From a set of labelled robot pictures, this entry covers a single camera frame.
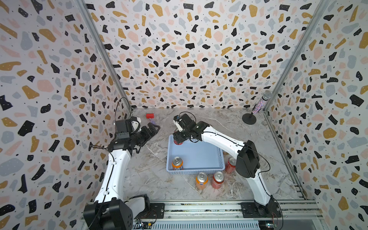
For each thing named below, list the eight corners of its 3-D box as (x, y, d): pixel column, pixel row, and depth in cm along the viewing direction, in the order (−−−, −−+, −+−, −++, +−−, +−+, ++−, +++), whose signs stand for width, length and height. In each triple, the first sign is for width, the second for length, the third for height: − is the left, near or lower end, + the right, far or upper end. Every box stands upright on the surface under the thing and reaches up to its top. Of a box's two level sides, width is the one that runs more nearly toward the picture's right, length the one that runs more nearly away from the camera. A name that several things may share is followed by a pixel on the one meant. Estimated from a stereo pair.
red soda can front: (211, 189, 83) (214, 182, 74) (211, 178, 87) (213, 171, 78) (221, 189, 83) (225, 182, 74) (220, 178, 87) (223, 171, 78)
